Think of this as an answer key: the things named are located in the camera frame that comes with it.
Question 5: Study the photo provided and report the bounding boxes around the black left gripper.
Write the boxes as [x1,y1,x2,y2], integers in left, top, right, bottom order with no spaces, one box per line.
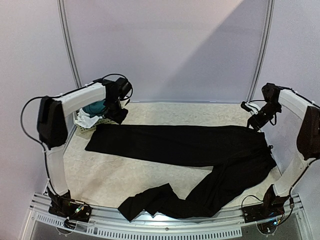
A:
[103,96,130,125]

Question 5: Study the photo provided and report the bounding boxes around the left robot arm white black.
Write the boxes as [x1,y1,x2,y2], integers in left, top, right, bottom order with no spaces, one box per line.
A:
[36,77,133,196]

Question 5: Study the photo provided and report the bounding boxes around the right aluminium corner post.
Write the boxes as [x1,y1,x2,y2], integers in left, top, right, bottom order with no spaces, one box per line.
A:
[246,0,275,101]

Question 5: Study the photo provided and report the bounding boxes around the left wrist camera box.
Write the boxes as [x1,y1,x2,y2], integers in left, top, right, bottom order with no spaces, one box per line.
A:
[115,77,133,101]

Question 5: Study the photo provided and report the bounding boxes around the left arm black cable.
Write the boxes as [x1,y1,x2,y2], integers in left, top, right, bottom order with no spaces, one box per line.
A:
[20,72,135,151]

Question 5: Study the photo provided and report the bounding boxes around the aluminium corner post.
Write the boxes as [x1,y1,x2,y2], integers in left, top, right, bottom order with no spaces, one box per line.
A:
[57,0,82,88]
[246,0,275,101]

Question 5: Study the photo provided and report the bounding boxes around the cream perforated plastic basket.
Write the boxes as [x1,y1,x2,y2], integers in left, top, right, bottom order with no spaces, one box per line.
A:
[75,118,116,135]

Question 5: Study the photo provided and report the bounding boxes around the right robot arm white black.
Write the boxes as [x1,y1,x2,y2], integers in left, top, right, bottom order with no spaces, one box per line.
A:
[243,83,320,197]

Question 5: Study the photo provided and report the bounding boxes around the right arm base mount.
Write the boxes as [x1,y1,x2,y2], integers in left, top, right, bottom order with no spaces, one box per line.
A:
[241,185,295,236]

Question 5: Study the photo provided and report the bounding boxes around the aluminium front rail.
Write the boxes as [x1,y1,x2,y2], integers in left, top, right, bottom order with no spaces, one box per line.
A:
[22,193,313,240]

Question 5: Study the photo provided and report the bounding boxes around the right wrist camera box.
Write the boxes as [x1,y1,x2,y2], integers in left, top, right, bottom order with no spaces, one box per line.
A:
[240,101,261,116]

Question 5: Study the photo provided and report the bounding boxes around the left aluminium corner post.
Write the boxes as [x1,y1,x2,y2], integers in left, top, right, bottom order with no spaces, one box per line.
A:
[57,0,82,88]

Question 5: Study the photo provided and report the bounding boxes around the black trousers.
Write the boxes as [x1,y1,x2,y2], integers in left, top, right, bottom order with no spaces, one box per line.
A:
[85,124,277,221]

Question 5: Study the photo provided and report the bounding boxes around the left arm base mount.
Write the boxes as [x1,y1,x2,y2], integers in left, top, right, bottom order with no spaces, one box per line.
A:
[47,189,92,230]

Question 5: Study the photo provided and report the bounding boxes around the white garment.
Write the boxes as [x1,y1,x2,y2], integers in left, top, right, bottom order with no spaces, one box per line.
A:
[74,108,101,129]

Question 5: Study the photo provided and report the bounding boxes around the teal green garment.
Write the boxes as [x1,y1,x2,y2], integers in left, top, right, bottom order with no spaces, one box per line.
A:
[82,100,106,118]

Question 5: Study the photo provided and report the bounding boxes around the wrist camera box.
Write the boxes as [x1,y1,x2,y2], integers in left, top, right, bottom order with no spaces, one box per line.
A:
[115,77,133,101]
[240,101,261,116]

